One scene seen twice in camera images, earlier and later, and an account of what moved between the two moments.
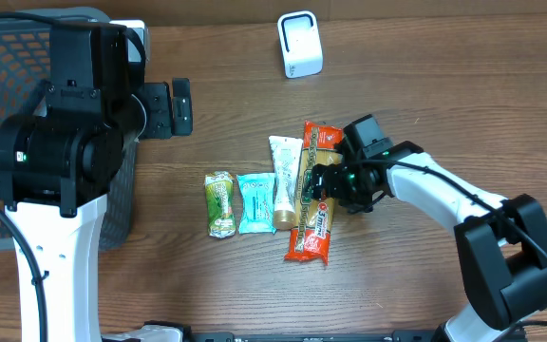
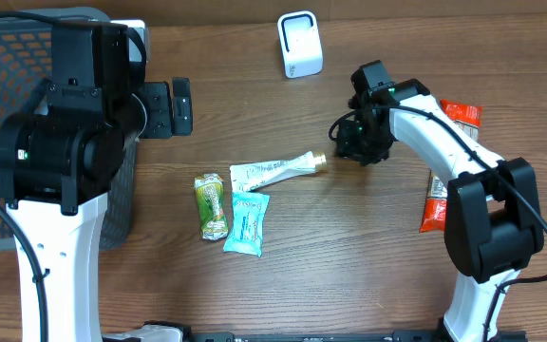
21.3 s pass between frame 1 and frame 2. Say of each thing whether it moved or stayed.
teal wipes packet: moved
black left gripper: stayed
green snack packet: moved
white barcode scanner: stayed
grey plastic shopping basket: stayed
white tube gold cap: moved
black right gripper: moved
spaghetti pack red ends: moved
